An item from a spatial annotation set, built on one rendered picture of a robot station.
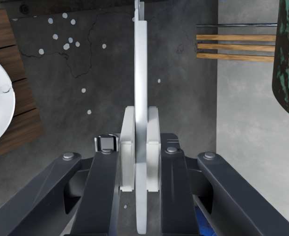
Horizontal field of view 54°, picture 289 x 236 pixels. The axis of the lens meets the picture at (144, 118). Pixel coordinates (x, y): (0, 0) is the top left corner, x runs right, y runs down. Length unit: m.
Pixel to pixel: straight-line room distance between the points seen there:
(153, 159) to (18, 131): 0.78
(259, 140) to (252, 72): 0.51
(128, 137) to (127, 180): 0.02
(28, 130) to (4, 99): 0.13
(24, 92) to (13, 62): 0.09
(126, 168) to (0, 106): 0.72
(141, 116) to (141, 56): 0.04
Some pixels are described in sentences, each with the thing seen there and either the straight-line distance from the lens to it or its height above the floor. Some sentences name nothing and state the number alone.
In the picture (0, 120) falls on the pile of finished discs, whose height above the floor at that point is 0.37.
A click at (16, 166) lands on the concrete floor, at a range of 1.36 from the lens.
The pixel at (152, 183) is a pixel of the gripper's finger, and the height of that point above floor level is 1.07.
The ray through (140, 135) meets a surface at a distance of 0.18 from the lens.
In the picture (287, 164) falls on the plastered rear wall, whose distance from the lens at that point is 2.26.
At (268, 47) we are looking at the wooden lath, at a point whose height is 0.46.
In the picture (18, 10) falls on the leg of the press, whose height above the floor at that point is 0.03.
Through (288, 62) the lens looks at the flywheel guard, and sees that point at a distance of 0.46.
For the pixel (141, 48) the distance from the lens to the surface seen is 0.18.
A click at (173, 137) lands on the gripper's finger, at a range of 0.18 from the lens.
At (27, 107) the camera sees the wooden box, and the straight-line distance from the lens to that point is 0.91.
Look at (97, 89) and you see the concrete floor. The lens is 1.45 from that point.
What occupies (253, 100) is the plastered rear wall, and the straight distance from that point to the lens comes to 2.17.
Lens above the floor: 1.17
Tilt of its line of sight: 43 degrees down
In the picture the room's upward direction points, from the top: 108 degrees clockwise
